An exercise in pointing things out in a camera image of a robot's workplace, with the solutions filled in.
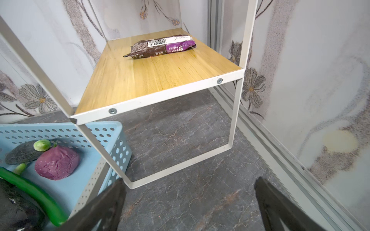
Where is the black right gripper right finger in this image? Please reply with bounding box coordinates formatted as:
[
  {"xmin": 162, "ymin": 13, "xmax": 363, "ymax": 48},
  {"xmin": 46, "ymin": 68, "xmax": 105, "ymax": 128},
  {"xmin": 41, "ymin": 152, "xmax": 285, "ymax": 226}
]
[{"xmin": 254, "ymin": 177, "xmax": 324, "ymax": 231}]

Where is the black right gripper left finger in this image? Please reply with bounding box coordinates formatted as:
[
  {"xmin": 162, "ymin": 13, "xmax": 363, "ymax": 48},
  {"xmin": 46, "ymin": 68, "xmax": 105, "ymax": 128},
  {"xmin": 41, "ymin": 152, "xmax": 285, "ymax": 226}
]
[{"xmin": 57, "ymin": 178, "xmax": 126, "ymax": 231}]

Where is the blue plastic vegetable basket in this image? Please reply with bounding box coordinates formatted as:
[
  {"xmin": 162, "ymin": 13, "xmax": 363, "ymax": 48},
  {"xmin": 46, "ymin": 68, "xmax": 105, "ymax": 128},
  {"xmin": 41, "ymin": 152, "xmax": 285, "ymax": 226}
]
[{"xmin": 1, "ymin": 122, "xmax": 131, "ymax": 231}]

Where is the green chili pepper toy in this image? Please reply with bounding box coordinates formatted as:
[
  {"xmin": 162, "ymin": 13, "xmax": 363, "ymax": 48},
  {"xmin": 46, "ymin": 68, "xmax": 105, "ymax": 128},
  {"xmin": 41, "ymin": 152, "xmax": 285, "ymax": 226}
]
[{"xmin": 1, "ymin": 167, "xmax": 68, "ymax": 227}]

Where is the purple onion toy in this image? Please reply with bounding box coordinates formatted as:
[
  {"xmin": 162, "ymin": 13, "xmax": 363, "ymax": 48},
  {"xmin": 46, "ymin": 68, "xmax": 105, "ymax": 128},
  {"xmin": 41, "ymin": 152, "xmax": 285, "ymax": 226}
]
[{"xmin": 35, "ymin": 145, "xmax": 80, "ymax": 181}]

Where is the dark eggplant toy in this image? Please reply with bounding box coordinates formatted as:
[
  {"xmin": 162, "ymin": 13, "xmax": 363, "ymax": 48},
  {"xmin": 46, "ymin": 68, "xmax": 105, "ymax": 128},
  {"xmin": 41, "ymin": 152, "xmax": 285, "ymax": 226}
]
[
  {"xmin": 1, "ymin": 179, "xmax": 45, "ymax": 231},
  {"xmin": 5, "ymin": 139, "xmax": 52, "ymax": 165}
]

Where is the purple brown chocolate packet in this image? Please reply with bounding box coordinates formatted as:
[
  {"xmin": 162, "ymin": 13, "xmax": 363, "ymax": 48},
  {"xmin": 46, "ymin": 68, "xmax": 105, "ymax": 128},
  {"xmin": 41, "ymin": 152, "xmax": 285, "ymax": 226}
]
[{"xmin": 124, "ymin": 35, "xmax": 197, "ymax": 59}]

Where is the white wire wooden shelf rack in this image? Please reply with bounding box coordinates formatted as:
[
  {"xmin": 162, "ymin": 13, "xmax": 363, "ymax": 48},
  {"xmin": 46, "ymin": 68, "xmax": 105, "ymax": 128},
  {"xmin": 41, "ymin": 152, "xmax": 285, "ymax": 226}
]
[{"xmin": 1, "ymin": 1, "xmax": 258, "ymax": 189}]

